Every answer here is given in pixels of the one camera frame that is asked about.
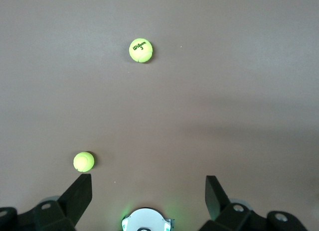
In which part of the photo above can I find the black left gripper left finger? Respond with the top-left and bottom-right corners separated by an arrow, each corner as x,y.
0,174 -> 93,231

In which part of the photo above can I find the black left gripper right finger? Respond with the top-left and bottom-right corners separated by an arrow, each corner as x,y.
199,175 -> 310,231

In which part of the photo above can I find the yellow-green tennis ball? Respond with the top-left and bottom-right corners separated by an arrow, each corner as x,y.
73,151 -> 95,172
128,37 -> 154,63

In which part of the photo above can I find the green-lit left base box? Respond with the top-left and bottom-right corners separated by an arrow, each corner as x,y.
163,217 -> 175,231

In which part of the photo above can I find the brown table cover mat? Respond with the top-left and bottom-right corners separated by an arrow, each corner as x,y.
0,0 -> 319,231

